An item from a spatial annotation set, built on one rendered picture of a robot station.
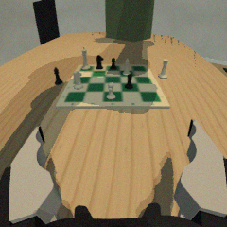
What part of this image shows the chessboard with green and cream squares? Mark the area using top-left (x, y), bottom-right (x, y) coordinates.
top-left (56, 64), bottom-right (170, 109)

